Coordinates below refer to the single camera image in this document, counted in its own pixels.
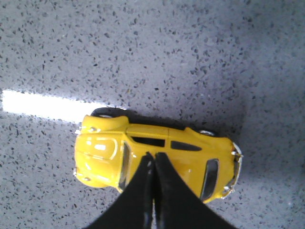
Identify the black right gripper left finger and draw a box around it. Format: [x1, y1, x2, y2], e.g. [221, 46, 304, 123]
[87, 153, 154, 229]

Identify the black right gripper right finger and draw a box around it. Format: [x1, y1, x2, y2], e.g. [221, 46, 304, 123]
[155, 153, 235, 229]

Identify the yellow toy beetle car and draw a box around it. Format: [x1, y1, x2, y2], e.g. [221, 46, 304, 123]
[73, 107, 243, 203]

